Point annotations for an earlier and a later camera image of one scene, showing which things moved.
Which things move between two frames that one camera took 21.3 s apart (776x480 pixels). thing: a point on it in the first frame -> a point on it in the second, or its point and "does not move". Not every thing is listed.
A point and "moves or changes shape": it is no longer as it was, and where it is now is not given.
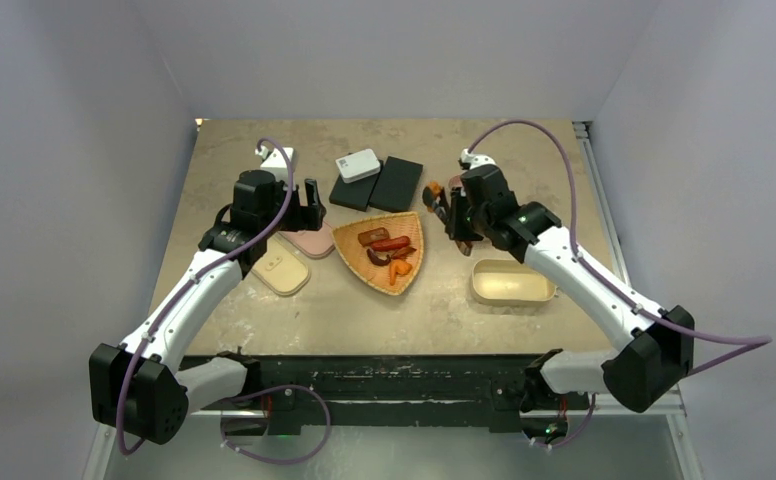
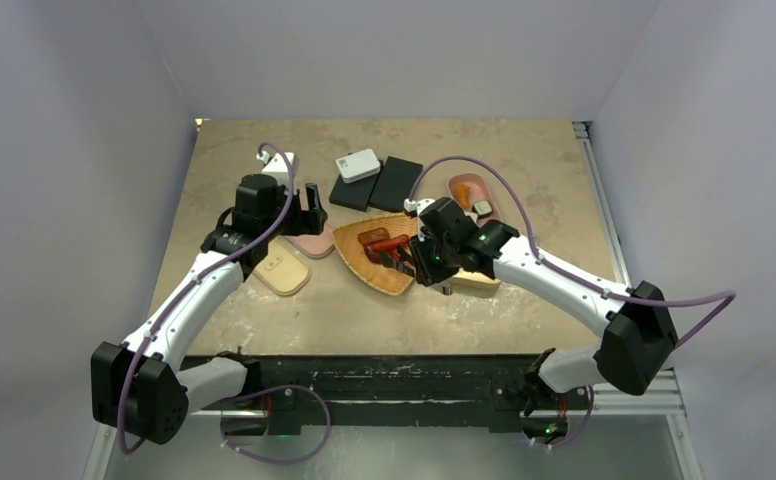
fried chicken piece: (435, 188) moves or changes shape
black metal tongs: (442, 210) moves or changes shape
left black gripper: (307, 216) does not move
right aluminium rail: (582, 130) does not move
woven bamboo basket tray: (379, 276) does not move
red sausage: (391, 243) does not move
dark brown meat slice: (368, 237) does not move
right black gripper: (455, 227) -> (427, 271)
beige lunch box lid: (282, 268) does not move
